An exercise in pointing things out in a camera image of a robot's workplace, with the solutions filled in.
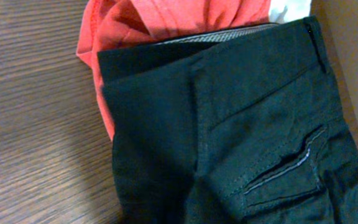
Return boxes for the black shorts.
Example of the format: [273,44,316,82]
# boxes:
[98,17,358,223]

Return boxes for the red printed t-shirt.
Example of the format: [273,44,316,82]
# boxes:
[76,0,271,138]

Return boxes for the white garment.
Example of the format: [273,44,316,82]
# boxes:
[268,0,312,24]

